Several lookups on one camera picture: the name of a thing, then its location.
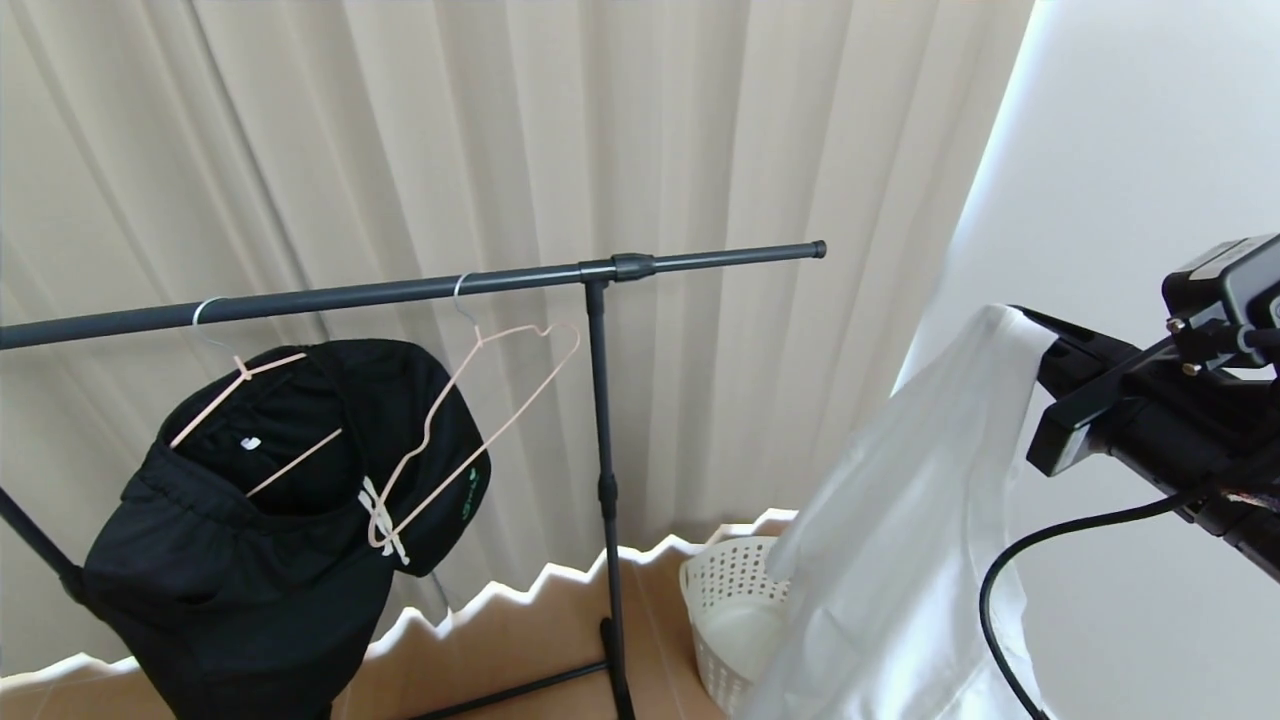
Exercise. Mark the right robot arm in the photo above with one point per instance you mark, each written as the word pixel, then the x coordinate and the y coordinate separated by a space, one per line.
pixel 1250 530

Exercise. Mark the white garment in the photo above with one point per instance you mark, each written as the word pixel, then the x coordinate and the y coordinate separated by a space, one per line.
pixel 900 560

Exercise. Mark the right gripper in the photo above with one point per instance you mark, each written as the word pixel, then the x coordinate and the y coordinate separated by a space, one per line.
pixel 1150 430

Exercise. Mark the white laundry basket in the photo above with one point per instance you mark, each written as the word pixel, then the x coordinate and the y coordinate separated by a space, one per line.
pixel 730 640

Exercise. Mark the pink clothes hanger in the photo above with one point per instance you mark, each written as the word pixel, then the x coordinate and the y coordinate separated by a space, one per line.
pixel 235 370
pixel 478 335

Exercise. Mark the black shorts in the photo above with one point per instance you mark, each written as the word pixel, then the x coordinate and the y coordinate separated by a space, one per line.
pixel 230 600

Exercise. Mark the beige curtain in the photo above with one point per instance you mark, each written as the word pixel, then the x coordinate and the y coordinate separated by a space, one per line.
pixel 700 120

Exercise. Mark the black clothes rack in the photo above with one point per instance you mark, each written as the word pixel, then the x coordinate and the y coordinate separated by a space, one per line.
pixel 400 290

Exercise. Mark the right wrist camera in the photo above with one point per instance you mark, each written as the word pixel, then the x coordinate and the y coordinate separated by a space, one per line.
pixel 1235 280

